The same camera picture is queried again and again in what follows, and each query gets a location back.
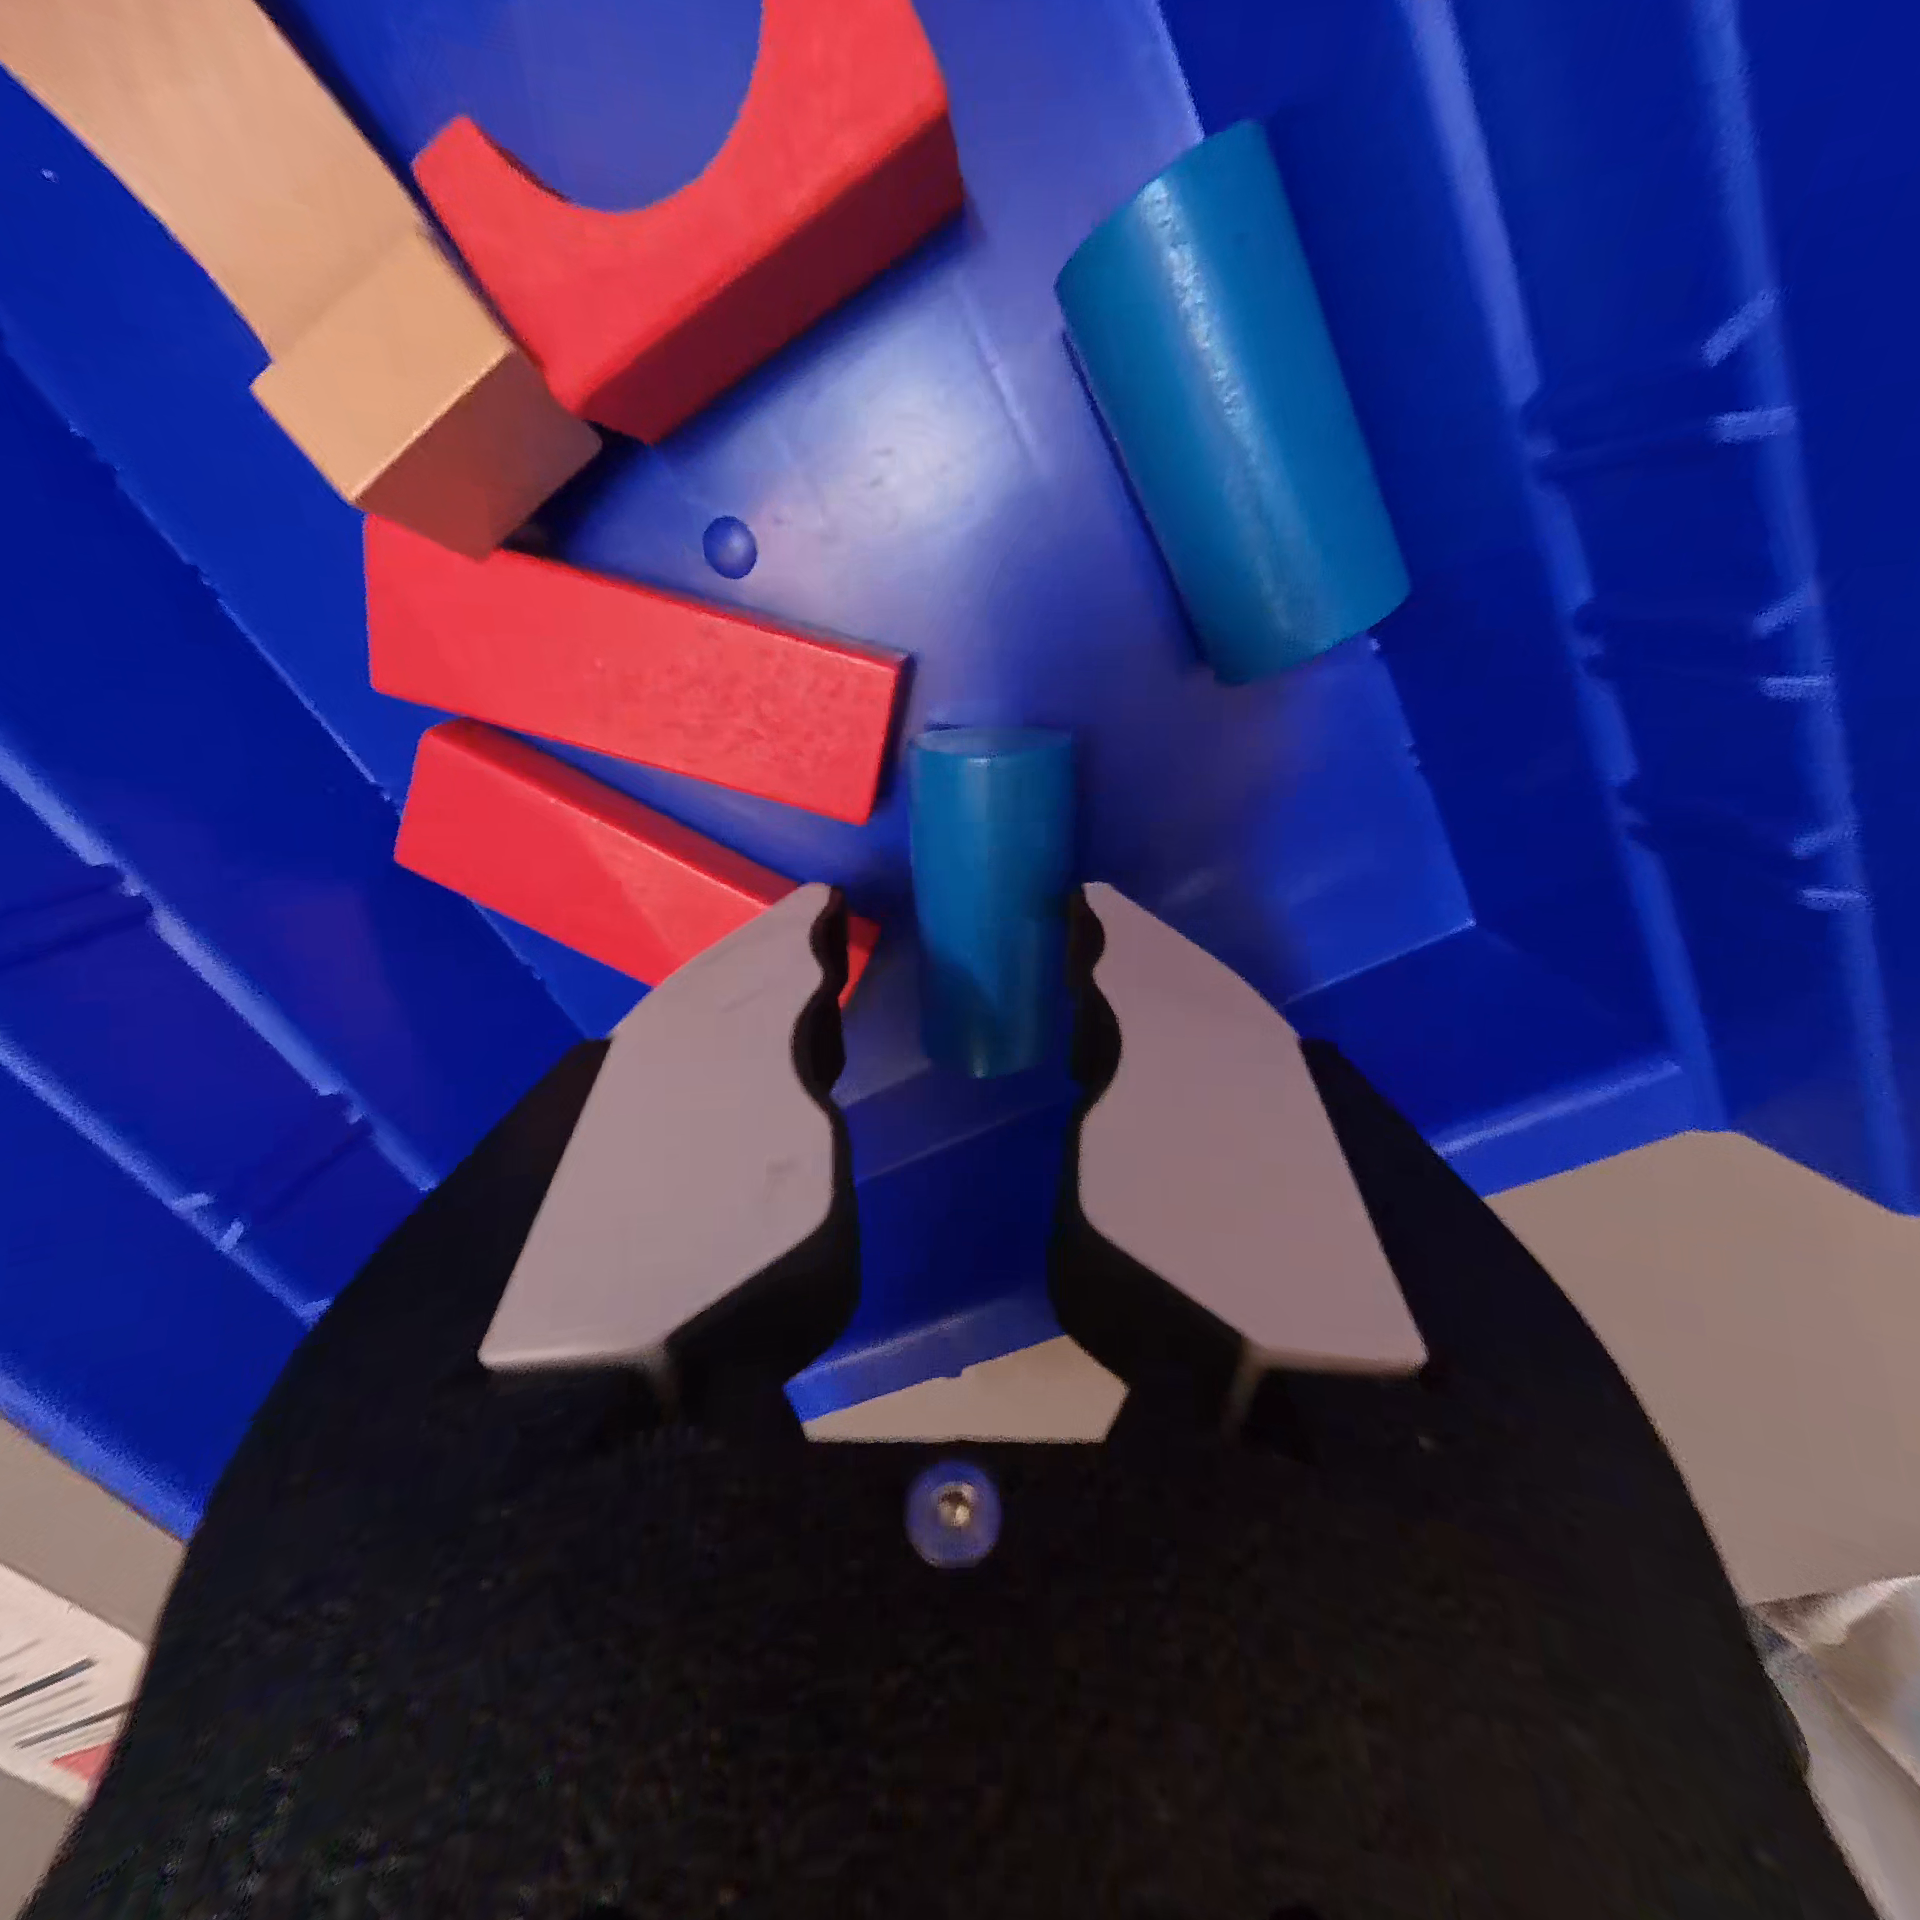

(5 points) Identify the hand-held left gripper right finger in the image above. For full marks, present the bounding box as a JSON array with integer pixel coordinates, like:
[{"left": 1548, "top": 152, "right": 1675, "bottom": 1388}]
[{"left": 1046, "top": 883, "right": 1431, "bottom": 1419}]

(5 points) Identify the red wedge block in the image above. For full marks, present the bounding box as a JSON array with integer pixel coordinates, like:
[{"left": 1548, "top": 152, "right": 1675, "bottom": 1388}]
[{"left": 394, "top": 720, "right": 879, "bottom": 1008}]

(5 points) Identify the natural wooden arch block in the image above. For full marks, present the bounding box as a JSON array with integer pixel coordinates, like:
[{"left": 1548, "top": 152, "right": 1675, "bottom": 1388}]
[{"left": 0, "top": 0, "right": 602, "bottom": 560}]

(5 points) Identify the long red rectangular block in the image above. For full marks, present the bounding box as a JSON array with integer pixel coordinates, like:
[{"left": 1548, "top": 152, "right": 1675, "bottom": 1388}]
[{"left": 363, "top": 517, "right": 911, "bottom": 824}]

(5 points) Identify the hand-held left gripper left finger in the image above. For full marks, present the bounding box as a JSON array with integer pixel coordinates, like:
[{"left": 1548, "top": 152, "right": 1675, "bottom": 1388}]
[{"left": 477, "top": 883, "right": 868, "bottom": 1412}]

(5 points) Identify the small blue cylinder block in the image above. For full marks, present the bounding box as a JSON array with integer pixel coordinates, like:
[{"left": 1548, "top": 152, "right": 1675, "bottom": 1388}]
[{"left": 908, "top": 727, "right": 1077, "bottom": 1078}]

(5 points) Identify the red wooden arch block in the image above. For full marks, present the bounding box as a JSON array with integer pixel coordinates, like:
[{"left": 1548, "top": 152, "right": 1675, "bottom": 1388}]
[{"left": 412, "top": 0, "right": 967, "bottom": 446}]

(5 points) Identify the large blue cylinder block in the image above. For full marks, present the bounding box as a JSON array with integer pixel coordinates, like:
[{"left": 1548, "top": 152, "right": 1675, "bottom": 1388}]
[{"left": 1053, "top": 118, "right": 1412, "bottom": 687}]

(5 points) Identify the printed paper sheet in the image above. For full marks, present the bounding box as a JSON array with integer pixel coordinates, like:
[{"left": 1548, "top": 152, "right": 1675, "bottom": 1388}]
[{"left": 0, "top": 1564, "right": 154, "bottom": 1807}]

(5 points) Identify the blue plastic bin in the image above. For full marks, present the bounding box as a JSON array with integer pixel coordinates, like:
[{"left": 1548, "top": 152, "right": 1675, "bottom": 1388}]
[{"left": 0, "top": 0, "right": 1920, "bottom": 1539}]

